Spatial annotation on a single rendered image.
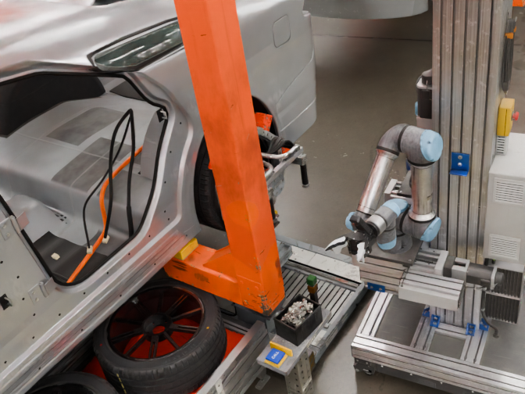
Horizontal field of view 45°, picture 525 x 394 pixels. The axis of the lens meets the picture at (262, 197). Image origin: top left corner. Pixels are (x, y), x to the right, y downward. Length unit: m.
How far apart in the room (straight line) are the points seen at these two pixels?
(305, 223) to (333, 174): 0.63
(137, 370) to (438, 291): 1.43
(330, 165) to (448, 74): 2.58
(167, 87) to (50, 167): 1.09
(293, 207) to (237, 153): 2.14
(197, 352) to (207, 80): 1.33
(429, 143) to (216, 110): 0.84
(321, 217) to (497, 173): 2.02
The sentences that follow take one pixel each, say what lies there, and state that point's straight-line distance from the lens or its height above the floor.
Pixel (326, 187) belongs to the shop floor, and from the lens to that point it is 4.86.
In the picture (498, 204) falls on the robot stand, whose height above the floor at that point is 1.07.
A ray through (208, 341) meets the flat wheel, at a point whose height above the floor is 0.49.
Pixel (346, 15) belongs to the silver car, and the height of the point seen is 0.82.
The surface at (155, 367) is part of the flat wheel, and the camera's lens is 3.13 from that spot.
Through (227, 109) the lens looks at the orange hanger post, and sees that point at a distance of 2.49.
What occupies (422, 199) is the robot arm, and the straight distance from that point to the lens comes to 2.75.
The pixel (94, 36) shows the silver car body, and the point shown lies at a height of 1.89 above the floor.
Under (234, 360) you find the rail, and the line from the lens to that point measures 3.22.
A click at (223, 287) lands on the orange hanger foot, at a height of 0.61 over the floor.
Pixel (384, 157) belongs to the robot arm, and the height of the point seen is 1.36.
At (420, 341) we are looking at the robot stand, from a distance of 3.41.
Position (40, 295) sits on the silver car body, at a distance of 2.79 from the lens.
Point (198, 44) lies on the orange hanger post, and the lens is 2.44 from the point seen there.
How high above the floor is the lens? 2.80
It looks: 35 degrees down
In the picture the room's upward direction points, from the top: 10 degrees counter-clockwise
